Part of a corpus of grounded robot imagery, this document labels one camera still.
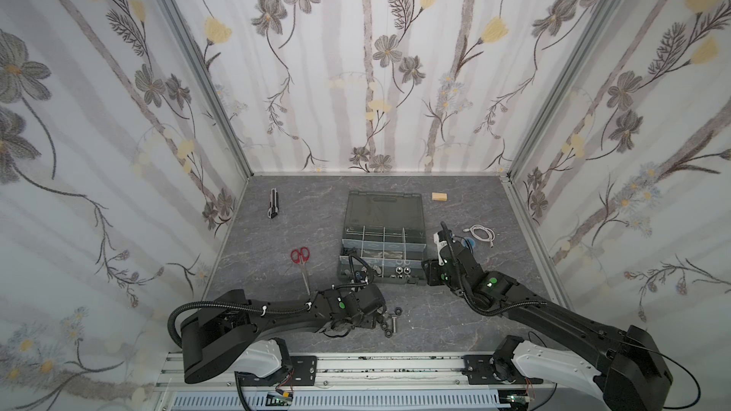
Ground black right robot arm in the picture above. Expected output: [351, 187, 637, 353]
[423, 239, 673, 410]

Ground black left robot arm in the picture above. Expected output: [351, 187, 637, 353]
[167, 284, 386, 384]

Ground blue tape roll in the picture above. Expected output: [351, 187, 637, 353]
[463, 238, 476, 250]

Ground grey plastic organizer box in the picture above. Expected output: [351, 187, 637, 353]
[337, 190, 428, 285]

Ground small wooden block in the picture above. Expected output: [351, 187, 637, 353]
[431, 192, 448, 202]

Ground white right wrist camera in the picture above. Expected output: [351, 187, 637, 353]
[433, 232, 448, 266]

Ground white usb cable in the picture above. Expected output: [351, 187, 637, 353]
[463, 223, 497, 247]

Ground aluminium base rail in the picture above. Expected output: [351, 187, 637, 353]
[152, 352, 527, 410]

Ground red handled scissors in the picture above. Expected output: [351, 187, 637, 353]
[290, 247, 311, 294]

